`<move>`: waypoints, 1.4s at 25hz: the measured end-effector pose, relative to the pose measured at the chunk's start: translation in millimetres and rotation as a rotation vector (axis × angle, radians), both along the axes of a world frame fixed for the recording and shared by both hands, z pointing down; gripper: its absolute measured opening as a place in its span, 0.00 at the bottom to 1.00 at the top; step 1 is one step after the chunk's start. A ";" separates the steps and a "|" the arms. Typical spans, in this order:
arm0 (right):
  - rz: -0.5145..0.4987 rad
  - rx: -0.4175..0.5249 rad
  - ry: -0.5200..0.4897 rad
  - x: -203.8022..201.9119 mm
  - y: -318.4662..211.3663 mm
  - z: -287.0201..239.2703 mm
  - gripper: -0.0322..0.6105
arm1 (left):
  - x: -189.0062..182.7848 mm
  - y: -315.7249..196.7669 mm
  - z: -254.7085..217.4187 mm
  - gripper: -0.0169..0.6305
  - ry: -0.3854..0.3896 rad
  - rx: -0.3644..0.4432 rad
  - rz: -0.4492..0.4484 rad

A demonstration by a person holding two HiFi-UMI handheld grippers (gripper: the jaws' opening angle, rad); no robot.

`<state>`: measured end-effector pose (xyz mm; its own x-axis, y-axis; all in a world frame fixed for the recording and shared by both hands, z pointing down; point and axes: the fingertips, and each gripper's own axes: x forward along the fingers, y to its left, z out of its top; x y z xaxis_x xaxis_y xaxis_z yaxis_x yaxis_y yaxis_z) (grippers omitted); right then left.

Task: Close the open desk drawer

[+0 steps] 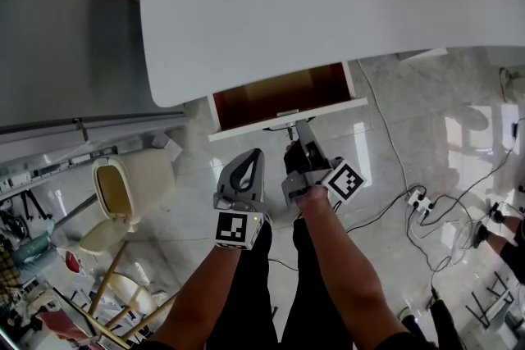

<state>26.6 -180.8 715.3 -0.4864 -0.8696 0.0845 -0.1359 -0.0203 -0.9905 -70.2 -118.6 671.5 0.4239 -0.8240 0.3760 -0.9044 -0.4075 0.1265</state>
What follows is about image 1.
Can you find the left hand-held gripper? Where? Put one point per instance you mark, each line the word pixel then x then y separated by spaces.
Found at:
pixel 236 227

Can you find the black metal stand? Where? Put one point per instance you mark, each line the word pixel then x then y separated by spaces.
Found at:
pixel 490 299

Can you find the person's right forearm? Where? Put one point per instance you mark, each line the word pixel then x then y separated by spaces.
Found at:
pixel 344 270

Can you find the cream plastic trash bin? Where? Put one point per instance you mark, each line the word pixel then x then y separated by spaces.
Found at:
pixel 147 180

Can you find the person's right leg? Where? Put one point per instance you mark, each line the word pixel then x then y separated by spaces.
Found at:
pixel 311 311

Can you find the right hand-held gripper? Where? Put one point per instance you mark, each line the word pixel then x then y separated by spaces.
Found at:
pixel 342 180

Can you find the light wooden frame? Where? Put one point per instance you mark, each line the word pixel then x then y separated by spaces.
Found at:
pixel 107 278

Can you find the pink cloth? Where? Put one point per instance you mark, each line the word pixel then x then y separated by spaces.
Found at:
pixel 57 324

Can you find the person's left leg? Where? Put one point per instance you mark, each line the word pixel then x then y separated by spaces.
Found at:
pixel 256 299

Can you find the white power strip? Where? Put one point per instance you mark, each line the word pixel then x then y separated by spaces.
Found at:
pixel 419 201

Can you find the yellow plaid cloth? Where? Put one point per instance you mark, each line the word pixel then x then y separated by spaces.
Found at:
pixel 7 270

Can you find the person's left forearm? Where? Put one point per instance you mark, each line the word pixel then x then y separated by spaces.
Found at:
pixel 213 291

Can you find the white cardboard piece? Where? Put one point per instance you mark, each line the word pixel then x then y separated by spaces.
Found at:
pixel 166 145

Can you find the white plastic stool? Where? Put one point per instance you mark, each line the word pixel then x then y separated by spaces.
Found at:
pixel 137 297

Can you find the aluminium sliding door frame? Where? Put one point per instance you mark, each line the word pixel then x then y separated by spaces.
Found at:
pixel 102 123

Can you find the red and white bag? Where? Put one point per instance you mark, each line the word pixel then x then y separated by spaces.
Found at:
pixel 71 261

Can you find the person's leg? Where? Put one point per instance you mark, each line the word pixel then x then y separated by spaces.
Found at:
pixel 441 324
pixel 256 299
pixel 311 311

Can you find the teal plastic basin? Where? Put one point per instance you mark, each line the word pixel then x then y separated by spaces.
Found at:
pixel 30 248

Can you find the white desk drawer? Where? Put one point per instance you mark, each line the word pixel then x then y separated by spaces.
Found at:
pixel 246 130

